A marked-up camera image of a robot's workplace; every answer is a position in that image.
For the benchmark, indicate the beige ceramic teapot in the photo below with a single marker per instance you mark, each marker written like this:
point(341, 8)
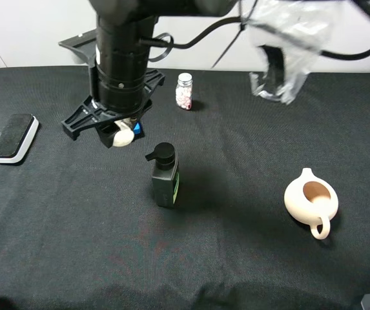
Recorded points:
point(312, 201)

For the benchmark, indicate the black tablecloth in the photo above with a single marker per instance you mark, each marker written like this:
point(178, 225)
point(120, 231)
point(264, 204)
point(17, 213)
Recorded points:
point(80, 228)

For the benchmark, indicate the clear plastic wrap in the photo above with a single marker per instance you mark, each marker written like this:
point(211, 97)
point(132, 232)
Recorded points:
point(290, 35)

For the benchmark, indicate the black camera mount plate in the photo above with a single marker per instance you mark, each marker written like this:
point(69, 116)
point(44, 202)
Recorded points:
point(83, 46)

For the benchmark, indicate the black pump dispenser bottle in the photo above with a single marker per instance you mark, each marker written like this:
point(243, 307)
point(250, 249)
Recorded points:
point(165, 174)

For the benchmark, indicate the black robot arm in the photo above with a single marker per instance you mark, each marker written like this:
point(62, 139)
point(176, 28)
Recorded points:
point(117, 54)

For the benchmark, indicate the white gourd-shaped lid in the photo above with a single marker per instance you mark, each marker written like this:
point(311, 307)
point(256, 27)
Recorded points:
point(125, 134)

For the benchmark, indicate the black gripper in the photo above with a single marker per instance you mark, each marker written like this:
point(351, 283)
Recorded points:
point(91, 114)

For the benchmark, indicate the black white board eraser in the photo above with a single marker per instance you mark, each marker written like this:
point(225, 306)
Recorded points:
point(16, 138)

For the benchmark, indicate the blue rectangular box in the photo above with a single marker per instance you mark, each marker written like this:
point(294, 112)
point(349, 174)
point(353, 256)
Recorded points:
point(138, 131)

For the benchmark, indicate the glass jar of pills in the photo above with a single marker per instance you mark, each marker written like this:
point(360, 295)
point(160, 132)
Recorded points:
point(183, 93)

